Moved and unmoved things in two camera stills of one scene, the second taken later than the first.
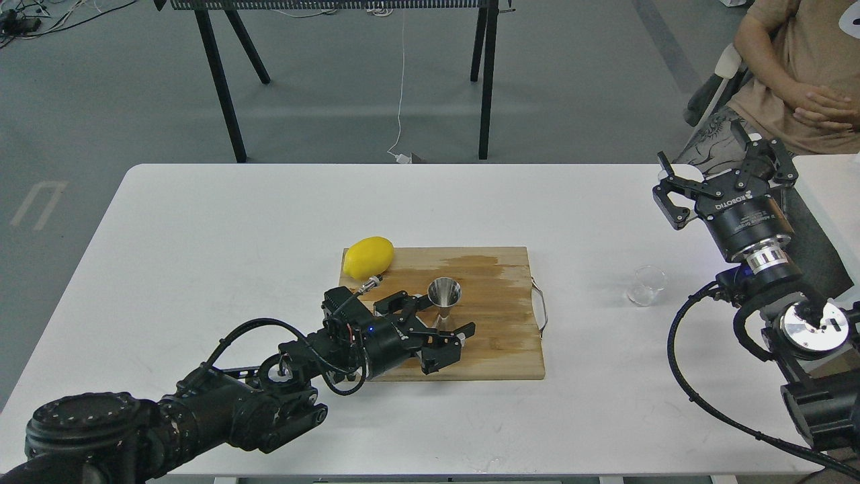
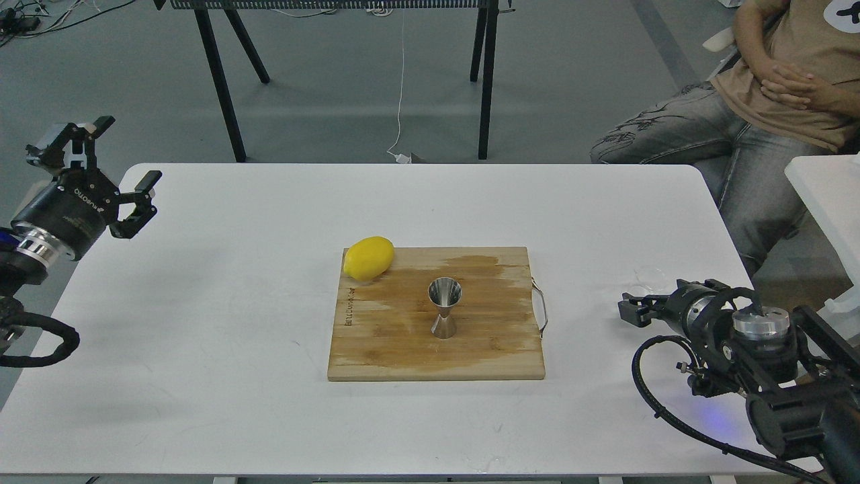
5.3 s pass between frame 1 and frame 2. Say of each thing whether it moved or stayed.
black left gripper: moved
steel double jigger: stayed
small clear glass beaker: stayed
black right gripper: moved
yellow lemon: stayed
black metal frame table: stayed
